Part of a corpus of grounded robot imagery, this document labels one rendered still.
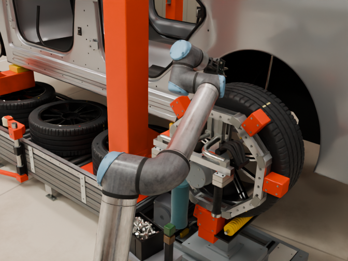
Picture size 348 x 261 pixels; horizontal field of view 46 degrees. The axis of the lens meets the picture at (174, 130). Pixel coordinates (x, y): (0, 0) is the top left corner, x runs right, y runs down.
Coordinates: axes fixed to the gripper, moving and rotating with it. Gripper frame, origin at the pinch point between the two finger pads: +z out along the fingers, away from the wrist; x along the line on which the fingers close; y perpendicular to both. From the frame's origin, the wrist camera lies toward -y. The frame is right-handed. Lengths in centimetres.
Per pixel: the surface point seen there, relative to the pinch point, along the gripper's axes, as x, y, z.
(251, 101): -12.1, 17.4, 1.9
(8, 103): -19, -226, 15
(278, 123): -20.0, 28.5, 10.0
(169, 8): 148, -239, 203
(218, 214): -64, 17, -8
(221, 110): -18.3, 6.4, -4.0
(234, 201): -59, 4, 24
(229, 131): -26.0, 5.2, 7.3
